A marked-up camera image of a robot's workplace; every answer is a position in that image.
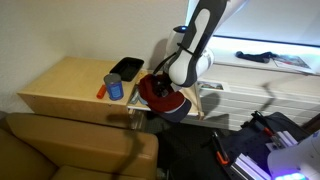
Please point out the white window sill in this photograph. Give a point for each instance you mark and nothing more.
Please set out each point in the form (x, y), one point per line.
(224, 50)

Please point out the magazine on sill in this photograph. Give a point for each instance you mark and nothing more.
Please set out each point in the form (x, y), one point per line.
(292, 62)

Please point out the black cloth on sill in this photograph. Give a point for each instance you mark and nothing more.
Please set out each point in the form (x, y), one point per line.
(260, 58)

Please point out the black plastic tray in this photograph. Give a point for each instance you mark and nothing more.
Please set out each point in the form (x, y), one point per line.
(127, 68)

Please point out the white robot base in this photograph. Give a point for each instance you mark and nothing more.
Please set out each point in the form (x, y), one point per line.
(303, 158)

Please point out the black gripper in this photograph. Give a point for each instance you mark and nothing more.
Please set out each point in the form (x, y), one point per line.
(160, 84)

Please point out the blue cylindrical can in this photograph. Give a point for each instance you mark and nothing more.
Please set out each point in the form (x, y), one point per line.
(114, 86)

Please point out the navy light-blue baseball cap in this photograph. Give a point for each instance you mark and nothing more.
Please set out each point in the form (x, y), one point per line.
(176, 112)

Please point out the red baseball cap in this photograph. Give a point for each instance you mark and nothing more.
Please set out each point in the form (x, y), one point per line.
(146, 83)

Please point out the dark bag with tools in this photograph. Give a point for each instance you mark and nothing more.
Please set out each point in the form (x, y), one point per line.
(248, 148)

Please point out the orange marker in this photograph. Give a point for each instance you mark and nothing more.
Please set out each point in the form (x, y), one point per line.
(101, 92)

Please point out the wooden cabinet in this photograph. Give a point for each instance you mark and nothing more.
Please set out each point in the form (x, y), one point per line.
(68, 90)

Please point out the small card on radiator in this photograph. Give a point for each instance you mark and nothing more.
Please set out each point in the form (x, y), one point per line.
(213, 86)

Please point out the tan leather sofa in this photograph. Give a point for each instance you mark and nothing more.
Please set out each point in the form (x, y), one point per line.
(34, 147)

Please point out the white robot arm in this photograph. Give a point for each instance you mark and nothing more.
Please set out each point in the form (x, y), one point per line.
(186, 64)

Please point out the black orange clamp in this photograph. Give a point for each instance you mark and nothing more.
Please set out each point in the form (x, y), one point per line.
(221, 155)

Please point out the white radiator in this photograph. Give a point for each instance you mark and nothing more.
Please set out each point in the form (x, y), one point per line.
(296, 95)

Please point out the wooden sliding tray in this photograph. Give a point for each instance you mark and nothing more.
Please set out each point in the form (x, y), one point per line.
(190, 93)

